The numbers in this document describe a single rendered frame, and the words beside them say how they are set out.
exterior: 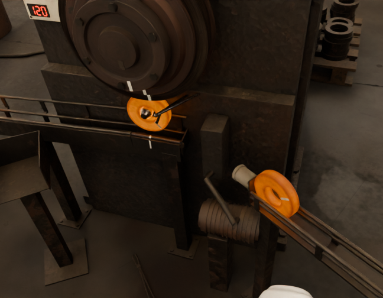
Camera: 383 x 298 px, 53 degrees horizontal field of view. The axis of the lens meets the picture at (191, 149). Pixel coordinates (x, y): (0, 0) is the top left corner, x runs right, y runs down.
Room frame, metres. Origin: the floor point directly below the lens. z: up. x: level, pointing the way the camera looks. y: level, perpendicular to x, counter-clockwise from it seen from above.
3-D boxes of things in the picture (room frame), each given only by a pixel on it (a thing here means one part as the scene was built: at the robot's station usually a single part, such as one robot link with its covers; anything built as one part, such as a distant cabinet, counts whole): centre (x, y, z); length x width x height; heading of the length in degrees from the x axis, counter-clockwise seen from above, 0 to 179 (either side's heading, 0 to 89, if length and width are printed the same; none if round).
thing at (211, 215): (0.84, -0.12, 0.27); 0.22 x 0.13 x 0.53; 68
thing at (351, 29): (2.83, -0.78, 0.22); 1.20 x 0.81 x 0.44; 66
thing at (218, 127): (1.01, -0.09, 0.68); 0.11 x 0.08 x 0.24; 158
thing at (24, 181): (1.01, 0.67, 0.36); 0.26 x 0.20 x 0.72; 103
